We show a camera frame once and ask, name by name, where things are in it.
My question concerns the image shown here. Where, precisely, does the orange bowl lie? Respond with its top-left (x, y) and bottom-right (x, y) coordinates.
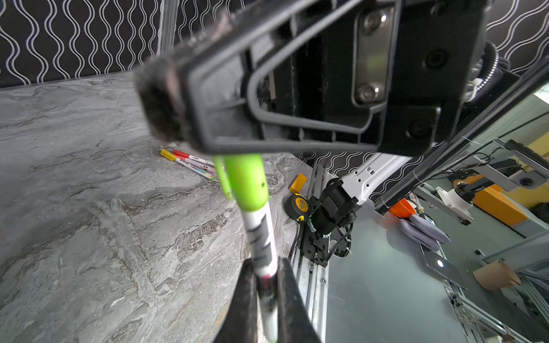
top-left (389, 199), bottom-right (417, 219)

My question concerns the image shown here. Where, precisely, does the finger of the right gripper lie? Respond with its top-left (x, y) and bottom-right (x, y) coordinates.
top-left (135, 1), bottom-right (385, 155)

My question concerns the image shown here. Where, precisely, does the yellow block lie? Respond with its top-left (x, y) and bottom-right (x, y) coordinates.
top-left (289, 173), bottom-right (307, 194)

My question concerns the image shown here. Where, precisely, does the white pen light green end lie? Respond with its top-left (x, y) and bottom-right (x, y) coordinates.
top-left (237, 202), bottom-right (278, 342)

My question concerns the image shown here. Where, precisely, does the green pen cap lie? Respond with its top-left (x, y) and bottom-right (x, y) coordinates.
top-left (213, 154), bottom-right (269, 212)

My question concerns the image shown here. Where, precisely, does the cardboard cup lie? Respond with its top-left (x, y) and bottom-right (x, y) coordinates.
top-left (473, 260), bottom-right (521, 292)

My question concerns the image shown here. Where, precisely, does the pink pen red tip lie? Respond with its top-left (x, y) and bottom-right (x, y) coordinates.
top-left (182, 154), bottom-right (215, 174)

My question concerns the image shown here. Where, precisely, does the white pen magenta end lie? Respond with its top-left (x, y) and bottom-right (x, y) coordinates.
top-left (175, 158), bottom-right (214, 181)

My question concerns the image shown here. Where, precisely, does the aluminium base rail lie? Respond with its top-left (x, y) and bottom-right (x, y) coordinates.
top-left (291, 162), bottom-right (331, 343)

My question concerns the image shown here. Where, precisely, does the red pen cap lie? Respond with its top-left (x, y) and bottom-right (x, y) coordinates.
top-left (172, 149), bottom-right (189, 159)

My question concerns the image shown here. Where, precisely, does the yellow black tape measure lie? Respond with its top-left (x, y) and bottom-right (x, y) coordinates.
top-left (283, 193), bottom-right (310, 222)

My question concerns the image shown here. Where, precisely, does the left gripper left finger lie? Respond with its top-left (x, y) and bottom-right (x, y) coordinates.
top-left (214, 259), bottom-right (258, 343)

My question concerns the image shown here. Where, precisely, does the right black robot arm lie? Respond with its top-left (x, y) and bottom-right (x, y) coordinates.
top-left (135, 1), bottom-right (490, 234)

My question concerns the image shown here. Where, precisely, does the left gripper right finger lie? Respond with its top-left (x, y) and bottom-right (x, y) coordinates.
top-left (277, 257), bottom-right (321, 343)

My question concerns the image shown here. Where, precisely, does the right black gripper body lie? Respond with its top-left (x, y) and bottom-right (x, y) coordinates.
top-left (274, 1), bottom-right (489, 157)

